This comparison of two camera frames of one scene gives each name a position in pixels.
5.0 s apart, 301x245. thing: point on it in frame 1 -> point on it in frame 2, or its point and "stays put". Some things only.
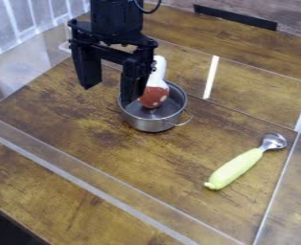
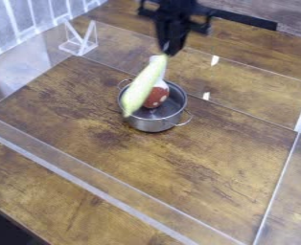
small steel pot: (158, 119) stays put
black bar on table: (201, 10) stays put
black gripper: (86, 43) -> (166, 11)
